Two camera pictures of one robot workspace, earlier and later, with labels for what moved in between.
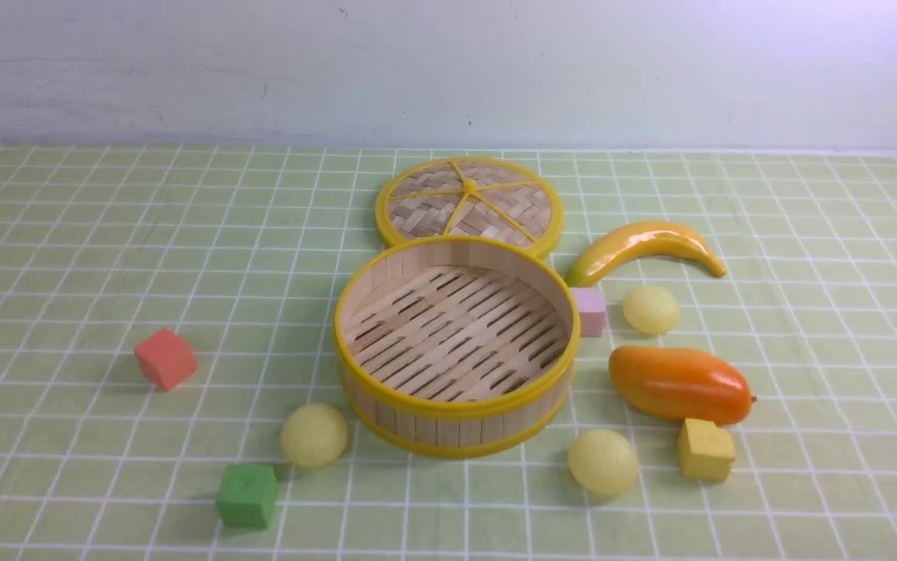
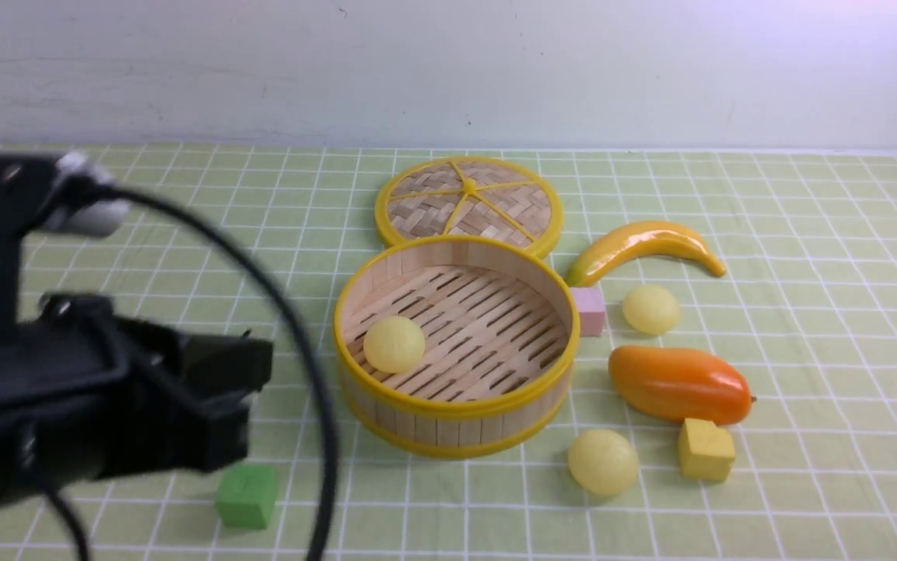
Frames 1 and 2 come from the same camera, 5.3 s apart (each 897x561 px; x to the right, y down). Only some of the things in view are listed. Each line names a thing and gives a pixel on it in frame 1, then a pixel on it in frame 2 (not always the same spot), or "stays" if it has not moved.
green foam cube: x=248 y=496 stays
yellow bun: x=313 y=435 → x=394 y=344
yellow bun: x=651 y=309 stays
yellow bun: x=604 y=461 stays
